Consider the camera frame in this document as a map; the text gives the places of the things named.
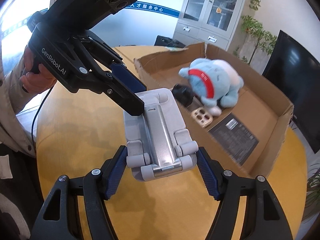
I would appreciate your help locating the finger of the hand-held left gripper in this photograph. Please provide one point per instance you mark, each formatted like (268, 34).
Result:
(127, 77)
(130, 105)

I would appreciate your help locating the black television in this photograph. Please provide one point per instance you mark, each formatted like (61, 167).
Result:
(295, 80)

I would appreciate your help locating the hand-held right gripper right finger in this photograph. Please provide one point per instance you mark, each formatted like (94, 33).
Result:
(208, 175)

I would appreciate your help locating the cardboard box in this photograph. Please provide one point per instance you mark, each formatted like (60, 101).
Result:
(262, 100)

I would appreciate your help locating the blue wall sign strip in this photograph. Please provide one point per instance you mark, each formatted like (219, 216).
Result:
(155, 8)

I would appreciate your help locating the person's torso clothing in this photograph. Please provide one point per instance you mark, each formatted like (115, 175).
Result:
(17, 180)

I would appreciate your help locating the black bag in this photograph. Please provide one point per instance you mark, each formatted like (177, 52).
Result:
(165, 41)

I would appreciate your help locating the green printed paper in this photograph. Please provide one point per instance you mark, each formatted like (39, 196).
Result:
(175, 48)

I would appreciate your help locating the black product box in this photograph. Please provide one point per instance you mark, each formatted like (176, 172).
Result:
(235, 137)

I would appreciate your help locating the person's left hand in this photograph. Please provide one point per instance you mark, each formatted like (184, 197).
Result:
(37, 82)

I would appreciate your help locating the person's left forearm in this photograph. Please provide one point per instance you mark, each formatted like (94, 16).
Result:
(10, 92)

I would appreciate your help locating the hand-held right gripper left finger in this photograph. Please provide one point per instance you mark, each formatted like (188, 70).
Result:
(115, 175)

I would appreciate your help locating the black round speaker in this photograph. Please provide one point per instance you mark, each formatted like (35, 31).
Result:
(182, 93)

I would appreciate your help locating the grey folding phone stand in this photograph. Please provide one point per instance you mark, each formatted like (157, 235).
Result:
(160, 130)

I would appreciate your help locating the small-leaved potted tree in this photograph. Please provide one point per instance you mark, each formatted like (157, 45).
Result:
(260, 35)

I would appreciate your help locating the blue plush toy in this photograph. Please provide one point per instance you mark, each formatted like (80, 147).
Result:
(215, 80)

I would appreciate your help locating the grey metal cabinet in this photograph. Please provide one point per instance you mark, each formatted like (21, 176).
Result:
(190, 30)

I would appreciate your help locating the beige phone case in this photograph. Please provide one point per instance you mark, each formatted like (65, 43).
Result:
(195, 112)

